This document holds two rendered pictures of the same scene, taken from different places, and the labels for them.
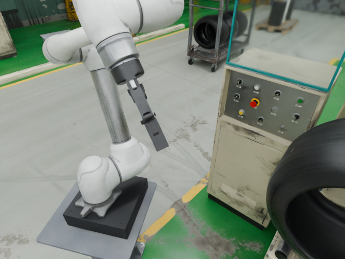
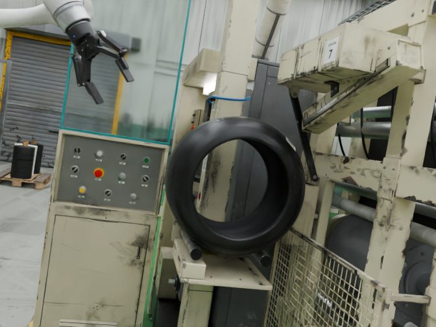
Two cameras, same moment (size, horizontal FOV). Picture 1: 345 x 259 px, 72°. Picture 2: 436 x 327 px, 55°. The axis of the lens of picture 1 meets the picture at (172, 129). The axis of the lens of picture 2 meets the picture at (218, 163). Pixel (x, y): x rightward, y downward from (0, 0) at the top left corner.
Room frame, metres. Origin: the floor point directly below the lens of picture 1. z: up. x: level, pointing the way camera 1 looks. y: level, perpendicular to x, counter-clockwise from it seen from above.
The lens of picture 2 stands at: (-0.59, 0.77, 1.34)
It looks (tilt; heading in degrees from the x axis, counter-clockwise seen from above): 3 degrees down; 309
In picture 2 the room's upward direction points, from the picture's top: 9 degrees clockwise
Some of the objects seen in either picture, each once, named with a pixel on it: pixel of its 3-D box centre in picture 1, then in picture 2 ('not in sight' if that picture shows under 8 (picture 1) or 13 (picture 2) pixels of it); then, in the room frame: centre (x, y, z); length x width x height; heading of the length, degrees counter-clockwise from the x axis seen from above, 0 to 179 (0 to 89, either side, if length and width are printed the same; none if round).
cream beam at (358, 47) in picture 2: not in sight; (332, 65); (0.18, -0.78, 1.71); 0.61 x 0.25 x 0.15; 141
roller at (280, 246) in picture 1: (294, 223); (190, 242); (0.55, -0.52, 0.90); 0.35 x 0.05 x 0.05; 141
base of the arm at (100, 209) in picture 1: (96, 198); not in sight; (0.77, 0.40, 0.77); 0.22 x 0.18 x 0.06; 156
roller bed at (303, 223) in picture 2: not in sight; (292, 211); (0.40, -1.06, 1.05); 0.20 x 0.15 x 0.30; 141
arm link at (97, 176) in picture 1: (96, 176); not in sight; (0.80, 0.38, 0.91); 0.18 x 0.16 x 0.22; 129
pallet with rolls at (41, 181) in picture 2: not in sight; (26, 161); (6.92, -2.88, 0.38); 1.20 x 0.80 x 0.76; 144
